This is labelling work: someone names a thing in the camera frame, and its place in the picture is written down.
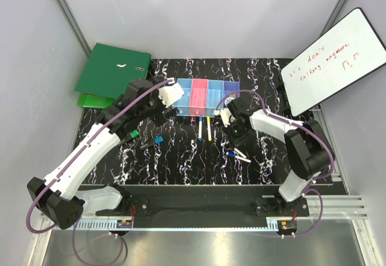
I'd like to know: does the pink bin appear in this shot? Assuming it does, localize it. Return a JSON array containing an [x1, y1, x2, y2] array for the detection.
[[189, 78, 209, 116]]

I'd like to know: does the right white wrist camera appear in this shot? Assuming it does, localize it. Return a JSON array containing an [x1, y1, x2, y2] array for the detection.
[[214, 108, 235, 127]]

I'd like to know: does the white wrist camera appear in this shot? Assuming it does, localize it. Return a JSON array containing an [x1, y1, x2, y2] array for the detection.
[[159, 83, 185, 108], [214, 108, 235, 127]]

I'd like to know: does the green ring binder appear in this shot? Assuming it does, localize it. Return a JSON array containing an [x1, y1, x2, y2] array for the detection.
[[75, 43, 151, 109]]

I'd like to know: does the white marker pen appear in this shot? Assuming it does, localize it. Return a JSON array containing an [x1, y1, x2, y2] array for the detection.
[[234, 148, 251, 163]]

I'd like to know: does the yellow capped white marker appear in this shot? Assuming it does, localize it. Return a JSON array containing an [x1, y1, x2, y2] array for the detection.
[[206, 116, 212, 142]]

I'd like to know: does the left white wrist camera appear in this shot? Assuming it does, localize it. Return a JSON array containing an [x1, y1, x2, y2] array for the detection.
[[159, 83, 185, 108]]

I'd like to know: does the purple bin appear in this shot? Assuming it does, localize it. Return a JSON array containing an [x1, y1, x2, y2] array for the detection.
[[223, 81, 239, 108]]

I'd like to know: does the light blue bin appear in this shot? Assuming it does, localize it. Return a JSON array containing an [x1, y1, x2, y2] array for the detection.
[[173, 78, 192, 116]]

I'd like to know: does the blue sharpener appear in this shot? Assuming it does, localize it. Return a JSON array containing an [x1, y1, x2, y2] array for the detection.
[[154, 136, 163, 144]]

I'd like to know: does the aluminium frame rail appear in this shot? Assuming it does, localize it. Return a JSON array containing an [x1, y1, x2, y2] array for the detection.
[[55, 0, 92, 58]]

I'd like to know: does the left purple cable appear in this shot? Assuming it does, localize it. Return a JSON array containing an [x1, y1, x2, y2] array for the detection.
[[26, 78, 176, 265]]

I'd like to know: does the green sharpener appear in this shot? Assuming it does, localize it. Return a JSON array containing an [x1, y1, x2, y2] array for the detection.
[[122, 130, 139, 143]]

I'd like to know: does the teal blue bin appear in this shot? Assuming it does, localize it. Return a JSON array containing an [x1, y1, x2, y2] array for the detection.
[[206, 80, 224, 117]]

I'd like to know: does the blue capped white marker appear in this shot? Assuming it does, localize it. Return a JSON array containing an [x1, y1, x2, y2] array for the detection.
[[198, 116, 203, 140]]

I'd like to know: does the purple cable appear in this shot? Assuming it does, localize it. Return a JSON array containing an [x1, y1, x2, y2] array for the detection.
[[26, 78, 176, 265], [214, 89, 335, 238]]

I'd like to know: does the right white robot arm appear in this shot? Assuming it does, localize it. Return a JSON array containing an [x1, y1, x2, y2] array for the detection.
[[220, 97, 335, 216]]

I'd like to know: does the black marble mat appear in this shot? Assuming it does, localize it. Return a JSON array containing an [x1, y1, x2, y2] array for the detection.
[[84, 58, 290, 185]]

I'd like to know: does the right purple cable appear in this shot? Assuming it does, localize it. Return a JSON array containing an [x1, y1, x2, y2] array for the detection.
[[214, 89, 335, 238]]

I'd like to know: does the white board with writing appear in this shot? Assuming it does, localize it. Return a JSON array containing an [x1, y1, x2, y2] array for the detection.
[[281, 7, 385, 116]]

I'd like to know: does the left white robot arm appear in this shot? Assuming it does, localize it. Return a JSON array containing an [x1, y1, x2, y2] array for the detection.
[[26, 78, 184, 233]]

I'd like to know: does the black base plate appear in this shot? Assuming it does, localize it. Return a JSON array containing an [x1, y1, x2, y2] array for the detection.
[[95, 184, 309, 229]]

